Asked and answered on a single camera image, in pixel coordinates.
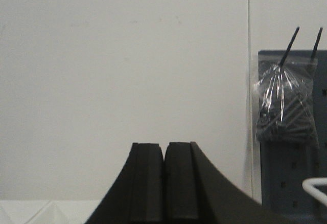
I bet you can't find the white wire basket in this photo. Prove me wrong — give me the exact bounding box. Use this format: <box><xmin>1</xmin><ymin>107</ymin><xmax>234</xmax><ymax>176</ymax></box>
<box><xmin>302</xmin><ymin>177</ymin><xmax>327</xmax><ymax>206</ymax></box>

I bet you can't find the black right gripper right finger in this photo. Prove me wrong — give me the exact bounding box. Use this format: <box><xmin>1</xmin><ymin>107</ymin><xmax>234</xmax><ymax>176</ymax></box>
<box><xmin>165</xmin><ymin>142</ymin><xmax>292</xmax><ymax>223</ymax></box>

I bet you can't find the grey pegboard panel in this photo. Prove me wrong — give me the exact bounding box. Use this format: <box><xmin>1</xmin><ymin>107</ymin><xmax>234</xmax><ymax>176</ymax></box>
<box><xmin>261</xmin><ymin>50</ymin><xmax>326</xmax><ymax>223</ymax></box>

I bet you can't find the black peg hook right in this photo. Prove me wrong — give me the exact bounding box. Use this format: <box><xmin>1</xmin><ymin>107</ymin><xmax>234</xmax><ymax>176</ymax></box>
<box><xmin>310</xmin><ymin>27</ymin><xmax>323</xmax><ymax>62</ymax></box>

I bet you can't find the black peg hook left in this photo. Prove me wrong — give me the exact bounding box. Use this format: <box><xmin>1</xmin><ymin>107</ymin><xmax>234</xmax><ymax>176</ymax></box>
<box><xmin>278</xmin><ymin>27</ymin><xmax>300</xmax><ymax>67</ymax></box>

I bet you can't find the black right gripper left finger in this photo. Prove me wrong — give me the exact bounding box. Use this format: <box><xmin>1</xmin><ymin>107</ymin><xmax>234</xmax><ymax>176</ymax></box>
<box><xmin>86</xmin><ymin>143</ymin><xmax>164</xmax><ymax>223</ymax></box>

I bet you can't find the plastic bag of screws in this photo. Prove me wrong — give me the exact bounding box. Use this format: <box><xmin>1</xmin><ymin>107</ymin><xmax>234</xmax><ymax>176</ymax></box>
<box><xmin>253</xmin><ymin>55</ymin><xmax>318</xmax><ymax>147</ymax></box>

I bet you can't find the black peg hook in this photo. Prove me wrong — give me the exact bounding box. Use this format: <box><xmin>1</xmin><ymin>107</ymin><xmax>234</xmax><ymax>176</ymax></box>
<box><xmin>278</xmin><ymin>27</ymin><xmax>300</xmax><ymax>67</ymax></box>
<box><xmin>310</xmin><ymin>27</ymin><xmax>323</xmax><ymax>62</ymax></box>

